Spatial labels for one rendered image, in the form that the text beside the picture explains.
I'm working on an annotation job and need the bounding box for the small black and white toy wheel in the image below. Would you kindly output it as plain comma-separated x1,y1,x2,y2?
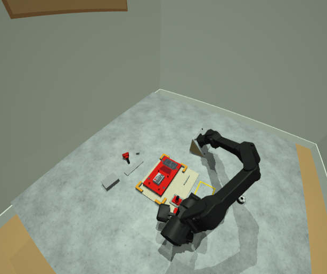
236,195,246,204

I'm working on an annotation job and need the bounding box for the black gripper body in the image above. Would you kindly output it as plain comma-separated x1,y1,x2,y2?
157,203,198,225

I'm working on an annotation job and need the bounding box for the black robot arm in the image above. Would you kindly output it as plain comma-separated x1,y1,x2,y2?
161,129,261,246

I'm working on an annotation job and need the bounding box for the grey flat bar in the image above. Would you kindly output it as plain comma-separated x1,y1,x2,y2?
124,159,143,176

